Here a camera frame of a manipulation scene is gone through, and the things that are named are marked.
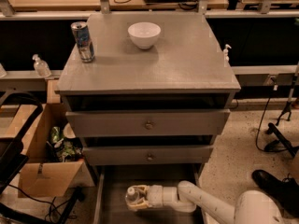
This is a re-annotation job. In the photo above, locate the black chair frame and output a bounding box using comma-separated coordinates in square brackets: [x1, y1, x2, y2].
[0, 90, 84, 224]

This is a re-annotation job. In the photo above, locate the blue silver drink can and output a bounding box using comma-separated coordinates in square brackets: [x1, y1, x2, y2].
[71, 21, 94, 63]

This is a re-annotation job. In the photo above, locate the grey drawer cabinet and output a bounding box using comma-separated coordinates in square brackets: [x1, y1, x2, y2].
[55, 10, 242, 224]

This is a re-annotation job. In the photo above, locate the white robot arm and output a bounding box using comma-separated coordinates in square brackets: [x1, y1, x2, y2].
[125, 180, 284, 224]

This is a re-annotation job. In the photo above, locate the clear plastic water bottle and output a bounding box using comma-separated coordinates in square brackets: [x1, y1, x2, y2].
[125, 187, 141, 206]

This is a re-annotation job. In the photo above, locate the small white pump bottle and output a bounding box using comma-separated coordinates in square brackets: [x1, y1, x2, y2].
[223, 44, 232, 67]

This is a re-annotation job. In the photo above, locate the cardboard box with trash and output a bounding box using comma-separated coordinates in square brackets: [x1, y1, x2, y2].
[19, 104, 95, 197]

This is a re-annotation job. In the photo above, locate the grey bottom drawer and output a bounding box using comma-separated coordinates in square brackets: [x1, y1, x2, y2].
[93, 164, 204, 224]

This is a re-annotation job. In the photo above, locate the clear sanitizer pump bottle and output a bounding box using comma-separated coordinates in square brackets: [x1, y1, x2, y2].
[32, 54, 51, 77]

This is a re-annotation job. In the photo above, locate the white ceramic bowl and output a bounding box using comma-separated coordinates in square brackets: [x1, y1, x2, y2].
[128, 22, 162, 49]

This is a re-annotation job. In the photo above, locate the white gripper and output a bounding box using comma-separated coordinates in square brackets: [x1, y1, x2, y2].
[127, 185, 163, 212]

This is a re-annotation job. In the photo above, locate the grey top drawer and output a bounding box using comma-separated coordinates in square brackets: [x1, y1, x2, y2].
[66, 109, 230, 137]

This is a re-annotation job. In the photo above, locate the grey drawer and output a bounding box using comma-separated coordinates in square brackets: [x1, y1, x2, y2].
[83, 146, 213, 166]
[93, 164, 204, 224]
[66, 109, 230, 137]

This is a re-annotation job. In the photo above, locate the grey middle drawer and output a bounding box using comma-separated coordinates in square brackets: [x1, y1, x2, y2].
[83, 146, 213, 166]

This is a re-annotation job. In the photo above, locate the black tripod stand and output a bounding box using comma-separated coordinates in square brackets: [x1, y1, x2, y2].
[255, 68, 299, 159]

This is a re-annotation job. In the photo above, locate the black shoe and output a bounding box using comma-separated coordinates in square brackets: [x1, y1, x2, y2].
[251, 170, 299, 217]

